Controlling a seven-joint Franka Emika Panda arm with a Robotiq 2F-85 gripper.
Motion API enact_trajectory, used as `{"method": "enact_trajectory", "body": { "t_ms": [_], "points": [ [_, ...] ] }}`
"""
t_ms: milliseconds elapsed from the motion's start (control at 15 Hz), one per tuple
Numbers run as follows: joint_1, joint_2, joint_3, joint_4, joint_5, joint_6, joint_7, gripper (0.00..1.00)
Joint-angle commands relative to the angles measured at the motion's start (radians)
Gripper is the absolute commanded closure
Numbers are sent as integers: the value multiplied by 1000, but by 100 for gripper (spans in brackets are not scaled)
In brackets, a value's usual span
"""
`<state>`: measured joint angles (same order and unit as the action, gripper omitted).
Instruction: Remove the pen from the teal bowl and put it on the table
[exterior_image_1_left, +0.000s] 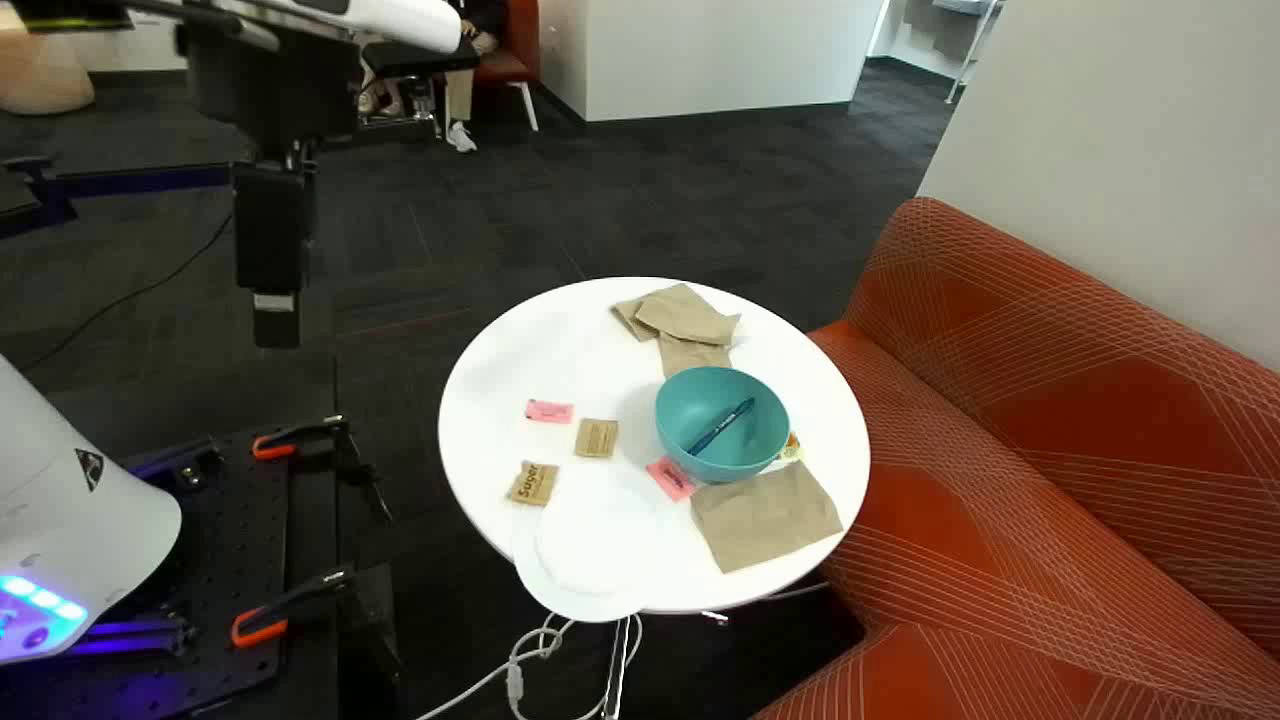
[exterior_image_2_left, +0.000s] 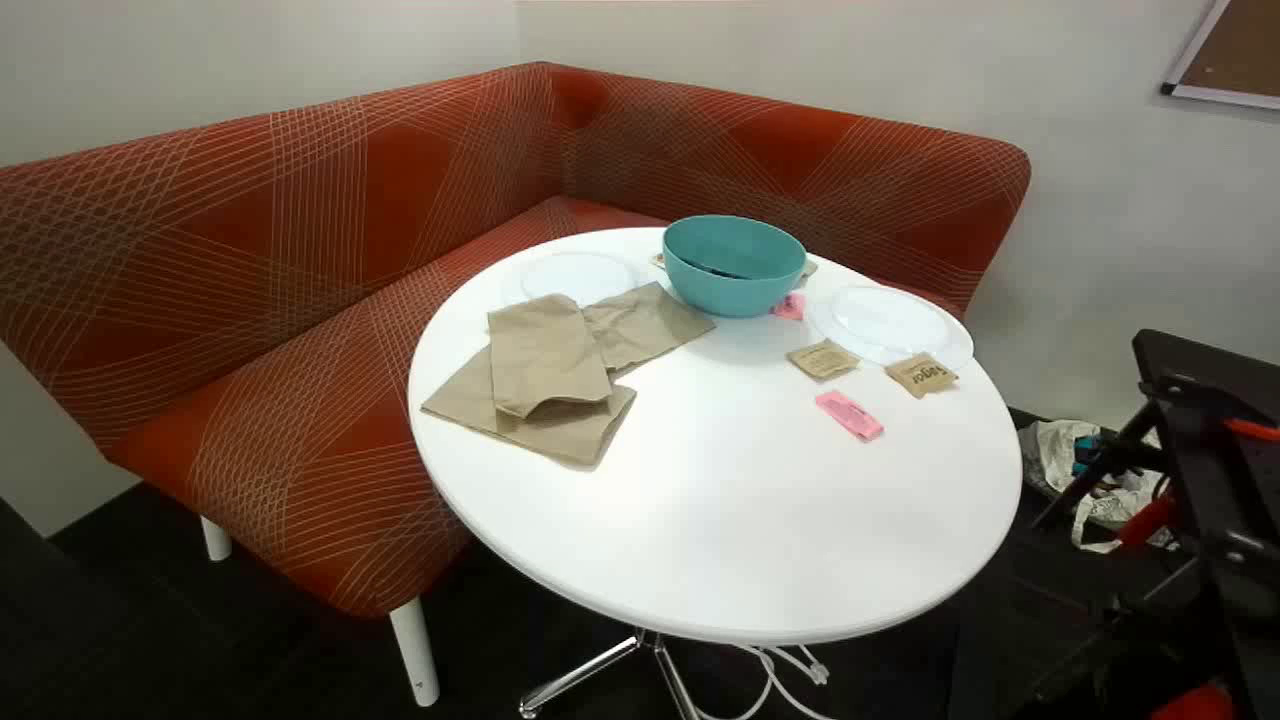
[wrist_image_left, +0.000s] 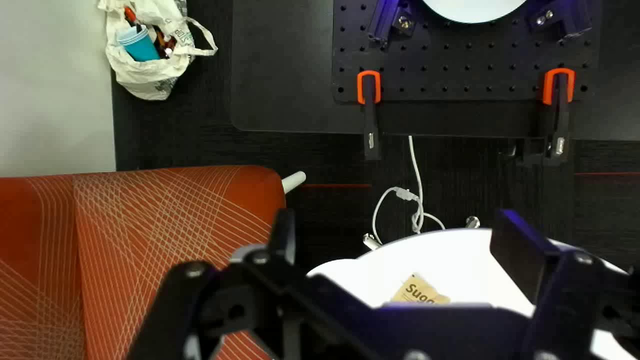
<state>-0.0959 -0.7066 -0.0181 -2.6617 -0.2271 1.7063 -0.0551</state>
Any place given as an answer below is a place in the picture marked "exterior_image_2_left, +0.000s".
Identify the orange patterned corner sofa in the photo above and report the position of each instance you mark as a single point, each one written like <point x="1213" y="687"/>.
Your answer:
<point x="265" y="266"/>

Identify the black and red cart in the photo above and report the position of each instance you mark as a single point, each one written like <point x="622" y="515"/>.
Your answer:
<point x="1200" y="504"/>

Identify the white sofa leg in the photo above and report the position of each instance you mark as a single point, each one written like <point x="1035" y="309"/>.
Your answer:
<point x="417" y="653"/>
<point x="214" y="540"/>

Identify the chrome table base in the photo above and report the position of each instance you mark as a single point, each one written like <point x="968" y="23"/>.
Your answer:
<point x="584" y="671"/>

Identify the framed cork board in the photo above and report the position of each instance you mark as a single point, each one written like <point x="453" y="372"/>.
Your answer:
<point x="1234" y="47"/>

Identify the folded brown paper napkin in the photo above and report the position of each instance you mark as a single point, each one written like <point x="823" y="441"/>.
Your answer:
<point x="545" y="354"/>

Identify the pink sweetener packet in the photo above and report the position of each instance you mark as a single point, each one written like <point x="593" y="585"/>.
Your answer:
<point x="849" y="412"/>
<point x="789" y="309"/>

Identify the white bag on floor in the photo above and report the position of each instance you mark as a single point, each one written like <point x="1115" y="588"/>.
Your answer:
<point x="1060" y="455"/>

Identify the teal bowl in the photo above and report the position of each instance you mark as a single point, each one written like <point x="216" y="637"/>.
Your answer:
<point x="729" y="284"/>

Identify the clear plastic plate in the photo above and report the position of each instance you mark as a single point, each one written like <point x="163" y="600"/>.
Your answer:
<point x="578" y="272"/>
<point x="882" y="323"/>

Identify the large brown paper napkin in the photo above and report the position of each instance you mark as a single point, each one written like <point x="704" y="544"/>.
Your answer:
<point x="563" y="435"/>

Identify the crumpled brown paper napkin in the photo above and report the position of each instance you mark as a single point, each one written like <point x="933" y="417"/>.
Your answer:
<point x="652" y="327"/>

